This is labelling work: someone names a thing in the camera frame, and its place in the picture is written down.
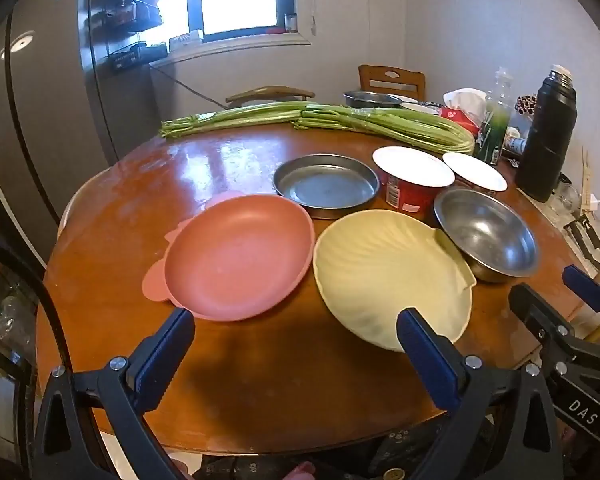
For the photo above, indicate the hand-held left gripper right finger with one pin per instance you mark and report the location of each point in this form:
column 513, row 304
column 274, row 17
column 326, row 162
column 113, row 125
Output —
column 425, row 355

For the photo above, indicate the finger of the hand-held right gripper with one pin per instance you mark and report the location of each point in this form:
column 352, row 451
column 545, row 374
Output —
column 535, row 310
column 582, row 282

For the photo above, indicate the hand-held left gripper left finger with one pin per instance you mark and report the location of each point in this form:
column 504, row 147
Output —
column 160, row 355

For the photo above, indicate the steel bowl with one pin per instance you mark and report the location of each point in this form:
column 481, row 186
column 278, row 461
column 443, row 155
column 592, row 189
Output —
column 485, row 235

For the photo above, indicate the yellow shell-shaped plate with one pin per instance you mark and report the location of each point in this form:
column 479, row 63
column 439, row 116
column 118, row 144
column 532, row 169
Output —
column 380, row 270

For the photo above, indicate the pink round plate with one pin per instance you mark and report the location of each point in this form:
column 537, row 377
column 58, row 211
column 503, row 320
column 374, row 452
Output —
column 235, row 260

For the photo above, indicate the red paper noodle bowl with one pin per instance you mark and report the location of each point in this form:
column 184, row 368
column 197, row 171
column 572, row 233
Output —
column 475, row 170
column 412, row 165

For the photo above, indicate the steel pan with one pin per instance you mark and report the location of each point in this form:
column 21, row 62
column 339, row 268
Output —
column 325, row 187

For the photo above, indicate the black plastic clip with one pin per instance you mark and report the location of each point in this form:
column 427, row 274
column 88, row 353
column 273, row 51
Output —
column 587, row 232

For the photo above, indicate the clear glass cup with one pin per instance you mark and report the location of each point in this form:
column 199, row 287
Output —
column 564, row 195

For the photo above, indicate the wooden sticks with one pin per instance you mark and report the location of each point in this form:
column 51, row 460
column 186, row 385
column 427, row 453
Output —
column 589, row 185

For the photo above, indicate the black thermos flask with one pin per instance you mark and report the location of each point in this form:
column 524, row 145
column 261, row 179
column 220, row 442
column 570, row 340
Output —
column 547, row 135

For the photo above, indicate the small white bottle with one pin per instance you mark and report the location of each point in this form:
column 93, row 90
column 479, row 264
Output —
column 514, row 142

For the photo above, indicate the green-label plastic bottle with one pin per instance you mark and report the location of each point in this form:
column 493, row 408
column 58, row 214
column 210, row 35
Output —
column 495, row 130

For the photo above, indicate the red tissue pack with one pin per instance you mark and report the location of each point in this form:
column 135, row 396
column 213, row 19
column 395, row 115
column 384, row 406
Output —
column 462, row 105

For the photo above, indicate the celery bunch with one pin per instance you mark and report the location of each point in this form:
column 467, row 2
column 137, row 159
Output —
column 240, row 115
column 405, row 127

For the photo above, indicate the white plate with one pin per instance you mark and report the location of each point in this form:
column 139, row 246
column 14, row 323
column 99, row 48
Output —
column 420, row 106

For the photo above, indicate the steel basin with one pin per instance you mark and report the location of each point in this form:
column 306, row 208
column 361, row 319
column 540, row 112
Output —
column 370, row 99

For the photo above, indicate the wooden chair with cutout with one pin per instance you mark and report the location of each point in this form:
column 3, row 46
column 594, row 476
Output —
column 390, row 82

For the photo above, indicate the grey refrigerator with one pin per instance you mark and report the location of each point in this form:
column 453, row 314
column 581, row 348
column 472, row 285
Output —
column 45, row 85

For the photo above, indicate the black box device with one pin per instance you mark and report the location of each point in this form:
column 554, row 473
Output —
column 127, row 57

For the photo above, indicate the white box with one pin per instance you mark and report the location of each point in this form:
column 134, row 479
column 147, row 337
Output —
column 186, row 41

